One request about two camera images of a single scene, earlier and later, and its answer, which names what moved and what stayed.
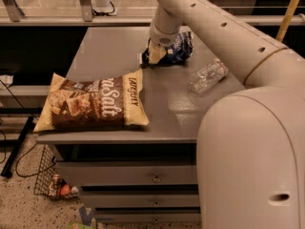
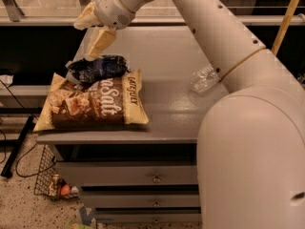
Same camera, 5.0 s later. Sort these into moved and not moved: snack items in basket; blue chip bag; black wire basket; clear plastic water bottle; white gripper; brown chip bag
Moved: white gripper; blue chip bag
Not moved: brown chip bag; black wire basket; snack items in basket; clear plastic water bottle
